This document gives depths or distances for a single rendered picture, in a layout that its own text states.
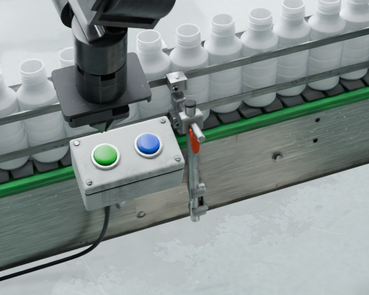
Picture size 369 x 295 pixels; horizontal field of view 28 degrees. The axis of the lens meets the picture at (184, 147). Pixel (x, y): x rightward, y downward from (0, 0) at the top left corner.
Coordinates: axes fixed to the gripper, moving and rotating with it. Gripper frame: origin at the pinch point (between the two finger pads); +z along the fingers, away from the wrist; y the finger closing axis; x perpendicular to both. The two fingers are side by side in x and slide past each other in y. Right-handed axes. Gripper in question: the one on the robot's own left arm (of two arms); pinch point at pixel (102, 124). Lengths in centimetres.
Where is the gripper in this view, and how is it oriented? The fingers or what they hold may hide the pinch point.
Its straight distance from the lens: 91.6
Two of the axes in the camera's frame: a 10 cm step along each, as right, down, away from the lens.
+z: -0.8, 4.9, 8.7
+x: 3.3, 8.4, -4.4
